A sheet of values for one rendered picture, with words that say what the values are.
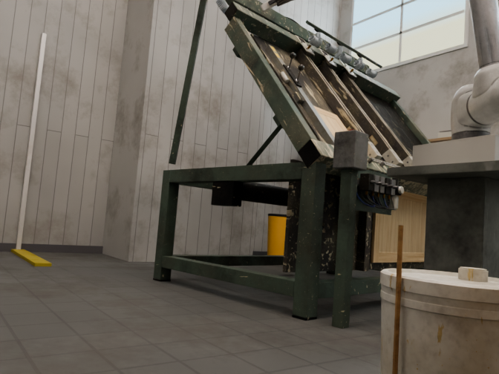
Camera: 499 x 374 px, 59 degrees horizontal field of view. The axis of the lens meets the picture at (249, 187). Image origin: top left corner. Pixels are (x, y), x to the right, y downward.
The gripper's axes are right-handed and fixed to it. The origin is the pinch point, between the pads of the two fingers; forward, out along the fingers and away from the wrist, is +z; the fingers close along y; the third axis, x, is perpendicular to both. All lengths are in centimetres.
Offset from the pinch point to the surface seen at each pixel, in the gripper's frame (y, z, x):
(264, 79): -59, 12, 10
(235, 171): -70, 53, 48
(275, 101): -52, 14, 26
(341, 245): -23, 21, 111
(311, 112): -67, -3, 39
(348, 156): -20, -1, 75
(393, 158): -108, -42, 85
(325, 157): -33, 7, 70
